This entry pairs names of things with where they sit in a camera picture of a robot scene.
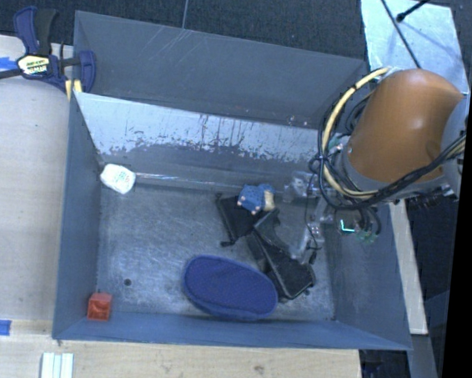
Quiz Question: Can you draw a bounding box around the pale wood board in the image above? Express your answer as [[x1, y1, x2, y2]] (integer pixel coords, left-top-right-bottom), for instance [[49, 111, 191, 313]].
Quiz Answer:
[[0, 74, 81, 326]]

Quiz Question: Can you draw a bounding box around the grey metal bin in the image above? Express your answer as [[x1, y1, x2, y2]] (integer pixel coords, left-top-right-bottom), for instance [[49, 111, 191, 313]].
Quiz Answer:
[[40, 9, 445, 378]]

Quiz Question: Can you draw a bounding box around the black plastic tray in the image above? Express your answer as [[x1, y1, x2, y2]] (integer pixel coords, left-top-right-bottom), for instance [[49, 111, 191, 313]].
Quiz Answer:
[[240, 208, 324, 307], [210, 192, 283, 253]]

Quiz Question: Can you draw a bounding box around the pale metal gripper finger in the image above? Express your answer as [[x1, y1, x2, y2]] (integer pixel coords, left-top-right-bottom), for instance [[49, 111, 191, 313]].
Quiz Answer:
[[293, 221, 318, 265], [306, 228, 326, 270]]

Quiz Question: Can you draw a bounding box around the red cube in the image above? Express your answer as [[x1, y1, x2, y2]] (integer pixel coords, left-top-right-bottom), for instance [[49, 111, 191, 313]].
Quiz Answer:
[[86, 291, 114, 324]]

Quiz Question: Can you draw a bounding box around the white crumpled packet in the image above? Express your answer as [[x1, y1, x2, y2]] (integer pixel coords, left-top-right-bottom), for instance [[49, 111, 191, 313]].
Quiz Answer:
[[98, 162, 138, 197]]

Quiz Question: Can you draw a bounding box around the blue and tan toy animal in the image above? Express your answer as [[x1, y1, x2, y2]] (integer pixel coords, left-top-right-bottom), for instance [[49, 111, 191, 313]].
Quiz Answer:
[[235, 180, 280, 219]]

